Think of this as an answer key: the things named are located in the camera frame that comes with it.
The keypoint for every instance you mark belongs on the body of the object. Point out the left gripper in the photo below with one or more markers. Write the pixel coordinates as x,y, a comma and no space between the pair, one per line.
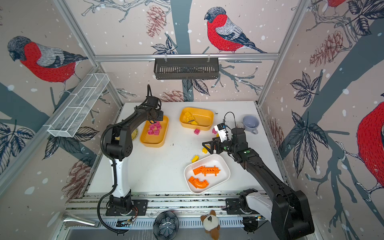
161,115

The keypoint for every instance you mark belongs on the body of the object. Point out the black wall basket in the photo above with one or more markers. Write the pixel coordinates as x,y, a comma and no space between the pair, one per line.
186,69

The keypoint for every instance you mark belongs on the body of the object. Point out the orange long studded lego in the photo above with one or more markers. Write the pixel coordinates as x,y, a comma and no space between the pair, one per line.
206,170

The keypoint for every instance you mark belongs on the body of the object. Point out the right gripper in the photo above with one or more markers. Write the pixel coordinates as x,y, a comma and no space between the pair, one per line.
214,145

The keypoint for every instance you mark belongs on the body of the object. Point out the narrow yellow bin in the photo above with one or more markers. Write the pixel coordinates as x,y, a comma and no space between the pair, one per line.
154,135

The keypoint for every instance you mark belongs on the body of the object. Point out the small yellow lego brick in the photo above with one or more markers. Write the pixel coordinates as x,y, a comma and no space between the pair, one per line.
195,159

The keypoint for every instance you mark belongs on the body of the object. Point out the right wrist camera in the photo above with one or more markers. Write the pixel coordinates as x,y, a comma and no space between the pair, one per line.
221,130

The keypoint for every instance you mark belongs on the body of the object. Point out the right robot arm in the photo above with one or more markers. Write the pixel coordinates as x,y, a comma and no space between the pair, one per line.
287,210

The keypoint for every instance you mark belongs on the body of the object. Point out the black flower-shaped dish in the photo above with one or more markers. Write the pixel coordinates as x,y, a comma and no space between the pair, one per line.
166,226

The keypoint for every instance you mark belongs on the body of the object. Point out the yellow lego hollow brick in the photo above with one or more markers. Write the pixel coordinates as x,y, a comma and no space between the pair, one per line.
187,115

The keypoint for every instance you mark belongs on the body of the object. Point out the plush toy animal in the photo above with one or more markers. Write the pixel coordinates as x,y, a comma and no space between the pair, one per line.
211,224

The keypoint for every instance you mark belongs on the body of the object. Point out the wide yellow bin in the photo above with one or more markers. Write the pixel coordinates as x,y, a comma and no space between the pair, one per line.
203,117

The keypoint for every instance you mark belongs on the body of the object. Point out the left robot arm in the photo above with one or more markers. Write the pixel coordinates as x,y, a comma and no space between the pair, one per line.
117,146

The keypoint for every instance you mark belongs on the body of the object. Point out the white wire mesh shelf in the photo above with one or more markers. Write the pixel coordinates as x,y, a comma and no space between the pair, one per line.
81,102

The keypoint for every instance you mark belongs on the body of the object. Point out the lavender mug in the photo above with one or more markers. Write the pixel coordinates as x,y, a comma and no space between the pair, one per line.
251,124

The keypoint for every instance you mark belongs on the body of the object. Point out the yellow woven coaster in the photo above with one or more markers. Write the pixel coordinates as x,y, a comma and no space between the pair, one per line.
135,134

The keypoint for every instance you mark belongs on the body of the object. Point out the orange curved lego piece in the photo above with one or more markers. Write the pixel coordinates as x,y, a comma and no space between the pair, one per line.
197,183

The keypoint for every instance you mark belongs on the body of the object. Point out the white tray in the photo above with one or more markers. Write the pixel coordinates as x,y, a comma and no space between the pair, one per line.
214,181

